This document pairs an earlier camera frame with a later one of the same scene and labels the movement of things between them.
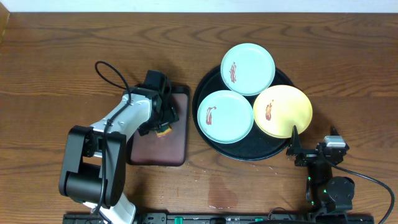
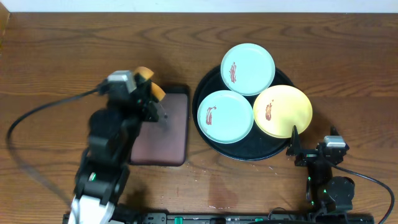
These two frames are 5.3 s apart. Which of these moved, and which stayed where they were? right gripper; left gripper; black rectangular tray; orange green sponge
Moved: left gripper; orange green sponge
Stayed: right gripper; black rectangular tray
